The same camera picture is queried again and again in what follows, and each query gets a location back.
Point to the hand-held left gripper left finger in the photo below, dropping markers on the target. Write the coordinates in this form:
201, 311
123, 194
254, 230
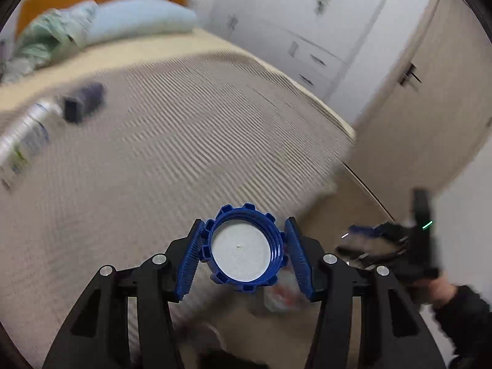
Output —
190, 261

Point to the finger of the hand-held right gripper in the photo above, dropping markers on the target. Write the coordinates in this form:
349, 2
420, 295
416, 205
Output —
357, 251
365, 231

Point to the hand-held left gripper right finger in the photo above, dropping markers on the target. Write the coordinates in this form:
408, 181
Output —
299, 265

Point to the blue bottle cap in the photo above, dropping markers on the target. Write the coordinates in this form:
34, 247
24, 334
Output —
240, 250

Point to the person's right hand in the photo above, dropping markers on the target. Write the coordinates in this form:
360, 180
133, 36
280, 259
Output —
436, 292

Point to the brown checkered cloth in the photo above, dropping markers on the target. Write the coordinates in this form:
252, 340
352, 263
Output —
153, 153

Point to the beige door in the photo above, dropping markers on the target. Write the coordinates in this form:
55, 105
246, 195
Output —
422, 123

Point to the silver bottle with dark cap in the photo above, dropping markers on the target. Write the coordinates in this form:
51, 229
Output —
27, 138

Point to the wooden bed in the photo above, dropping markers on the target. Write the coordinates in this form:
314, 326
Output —
238, 52

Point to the white built-in wardrobe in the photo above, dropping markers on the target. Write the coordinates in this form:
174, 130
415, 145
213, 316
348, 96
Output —
276, 27

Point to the light blue pillow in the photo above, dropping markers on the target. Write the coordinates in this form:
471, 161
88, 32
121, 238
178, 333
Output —
146, 19

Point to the green floral quilt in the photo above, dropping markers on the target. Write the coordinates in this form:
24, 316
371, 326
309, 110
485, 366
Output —
42, 38

